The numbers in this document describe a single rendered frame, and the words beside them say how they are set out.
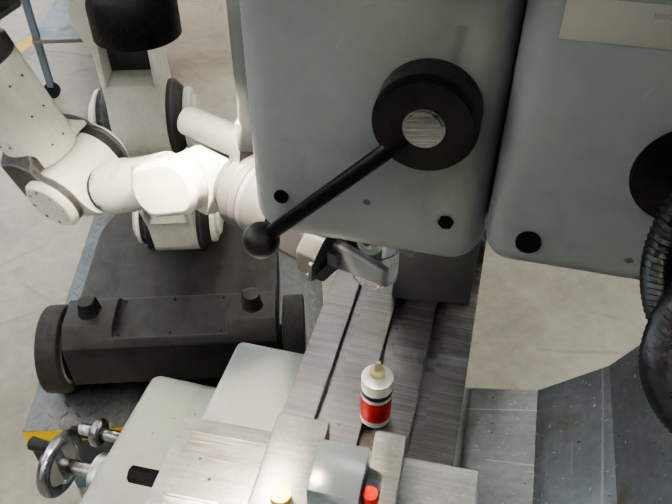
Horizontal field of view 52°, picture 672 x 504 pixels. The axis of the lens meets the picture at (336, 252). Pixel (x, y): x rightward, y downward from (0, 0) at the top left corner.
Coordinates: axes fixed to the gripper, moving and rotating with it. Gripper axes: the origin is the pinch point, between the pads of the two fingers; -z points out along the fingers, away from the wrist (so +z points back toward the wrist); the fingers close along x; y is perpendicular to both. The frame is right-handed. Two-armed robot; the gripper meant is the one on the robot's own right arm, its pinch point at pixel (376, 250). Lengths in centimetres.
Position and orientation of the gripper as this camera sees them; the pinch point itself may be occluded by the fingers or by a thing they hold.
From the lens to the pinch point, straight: 68.6
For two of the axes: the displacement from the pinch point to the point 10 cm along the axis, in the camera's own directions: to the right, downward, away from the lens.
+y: -0.1, 7.5, 6.6
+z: -8.1, -4.0, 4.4
